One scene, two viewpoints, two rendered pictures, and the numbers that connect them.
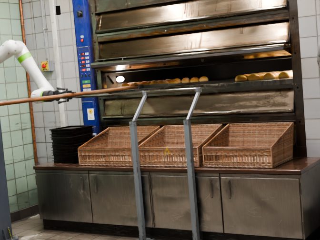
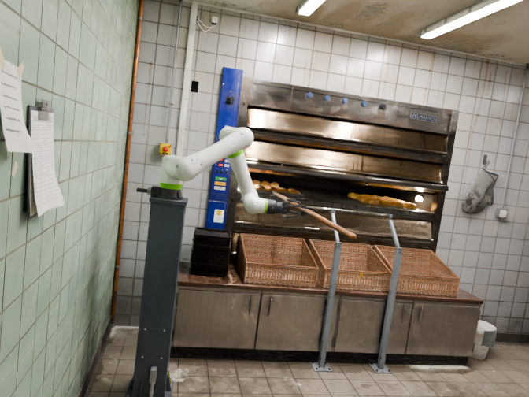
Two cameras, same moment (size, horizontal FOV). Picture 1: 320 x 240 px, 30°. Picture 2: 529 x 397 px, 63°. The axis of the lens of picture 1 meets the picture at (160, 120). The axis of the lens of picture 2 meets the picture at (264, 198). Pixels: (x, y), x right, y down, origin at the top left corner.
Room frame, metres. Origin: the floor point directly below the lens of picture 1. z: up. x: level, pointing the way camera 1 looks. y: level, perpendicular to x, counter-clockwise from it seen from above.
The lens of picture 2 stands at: (2.72, 2.75, 1.53)
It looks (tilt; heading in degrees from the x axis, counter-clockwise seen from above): 6 degrees down; 317
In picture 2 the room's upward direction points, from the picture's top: 7 degrees clockwise
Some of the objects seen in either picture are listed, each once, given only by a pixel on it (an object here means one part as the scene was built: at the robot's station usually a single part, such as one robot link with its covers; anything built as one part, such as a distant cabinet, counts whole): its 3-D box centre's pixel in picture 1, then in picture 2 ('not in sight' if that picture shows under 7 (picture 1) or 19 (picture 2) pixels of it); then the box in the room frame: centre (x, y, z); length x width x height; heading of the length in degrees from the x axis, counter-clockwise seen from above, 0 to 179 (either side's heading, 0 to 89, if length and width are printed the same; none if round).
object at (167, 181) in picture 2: not in sight; (173, 172); (4.91, 1.45, 1.36); 0.16 x 0.13 x 0.19; 173
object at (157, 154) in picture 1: (180, 145); (347, 264); (4.76, -0.15, 0.72); 0.56 x 0.49 x 0.28; 59
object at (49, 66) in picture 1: (47, 65); (165, 149); (5.75, 1.04, 1.46); 0.10 x 0.07 x 0.10; 58
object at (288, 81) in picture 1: (190, 87); (339, 205); (5.03, -0.28, 1.16); 1.80 x 0.06 x 0.04; 58
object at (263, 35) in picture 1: (185, 42); (346, 161); (5.01, -0.27, 1.54); 1.79 x 0.11 x 0.19; 58
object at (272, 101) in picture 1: (190, 104); (338, 221); (5.01, -0.27, 1.02); 1.79 x 0.11 x 0.19; 58
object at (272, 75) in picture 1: (273, 75); (380, 200); (5.08, -0.99, 1.21); 0.61 x 0.48 x 0.06; 148
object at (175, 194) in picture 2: not in sight; (160, 191); (4.96, 1.49, 1.23); 0.26 x 0.15 x 0.06; 55
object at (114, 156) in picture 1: (120, 145); (275, 258); (5.08, 0.36, 0.72); 0.56 x 0.49 x 0.28; 58
